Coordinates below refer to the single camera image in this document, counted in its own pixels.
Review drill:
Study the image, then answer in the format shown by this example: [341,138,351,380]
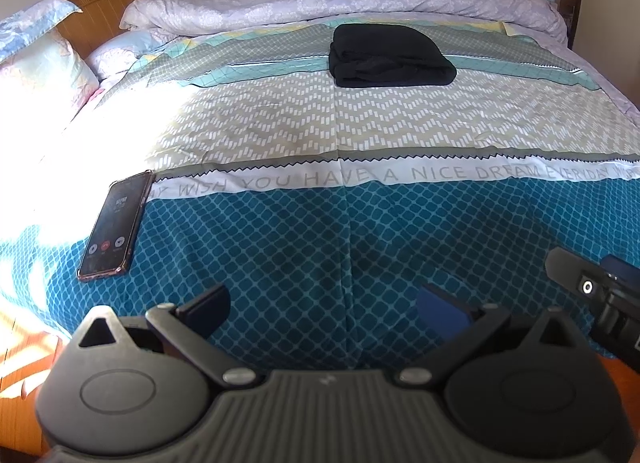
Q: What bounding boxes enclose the white pillow near headboard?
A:
[85,30,175,80]

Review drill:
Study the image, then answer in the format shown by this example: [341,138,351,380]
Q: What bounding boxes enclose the black pants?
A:
[329,24,457,88]

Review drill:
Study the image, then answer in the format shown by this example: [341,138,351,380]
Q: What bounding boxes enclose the wooden headboard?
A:
[56,0,135,59]

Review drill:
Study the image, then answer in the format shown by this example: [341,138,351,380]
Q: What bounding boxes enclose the black smartphone with call screen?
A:
[77,170,155,282]

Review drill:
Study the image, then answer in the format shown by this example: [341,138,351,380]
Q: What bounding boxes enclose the floral pillow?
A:
[1,0,100,136]

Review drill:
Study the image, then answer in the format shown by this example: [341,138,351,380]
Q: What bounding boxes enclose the lavender floral duvet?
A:
[119,0,639,119]

